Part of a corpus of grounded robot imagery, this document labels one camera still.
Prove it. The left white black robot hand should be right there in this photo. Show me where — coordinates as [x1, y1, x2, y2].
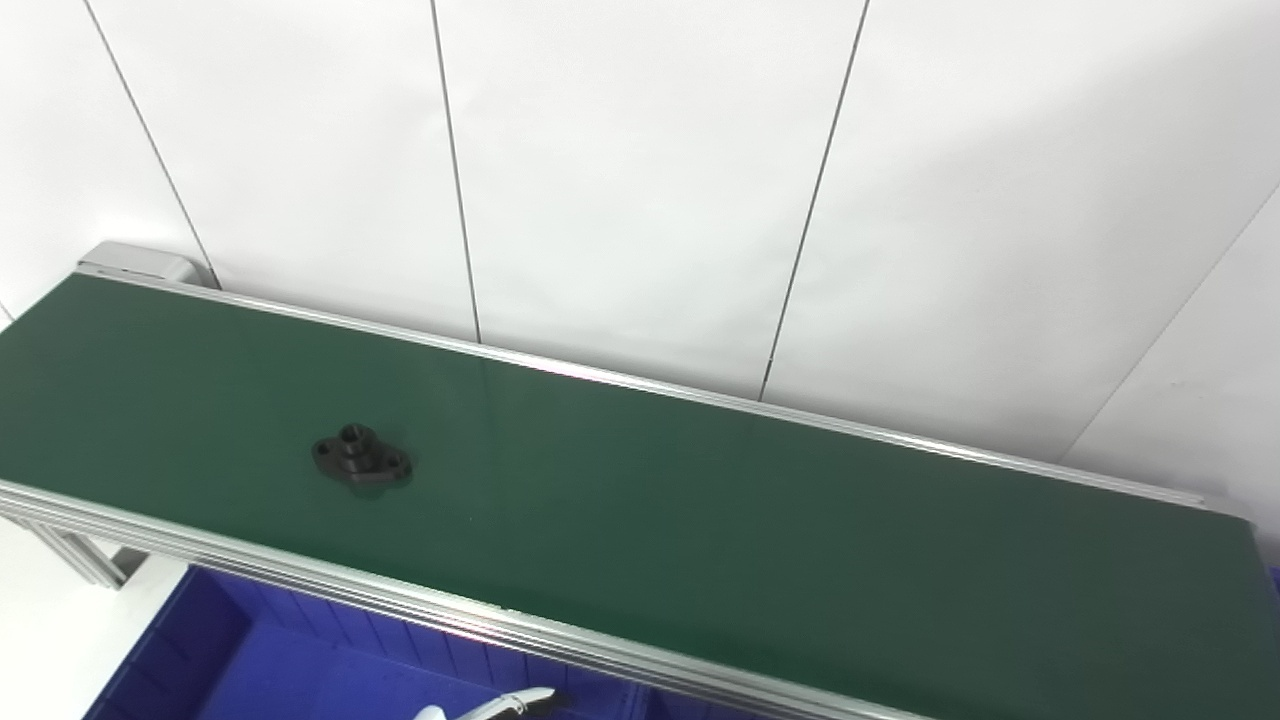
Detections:
[415, 687, 573, 720]

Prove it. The green conveyor belt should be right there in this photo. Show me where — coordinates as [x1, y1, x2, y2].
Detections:
[0, 272, 1280, 720]
[0, 240, 1280, 720]

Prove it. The black flange part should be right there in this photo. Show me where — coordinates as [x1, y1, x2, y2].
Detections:
[312, 424, 413, 492]

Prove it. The aluminium conveyor leg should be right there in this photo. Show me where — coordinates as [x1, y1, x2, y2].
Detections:
[28, 522, 128, 589]

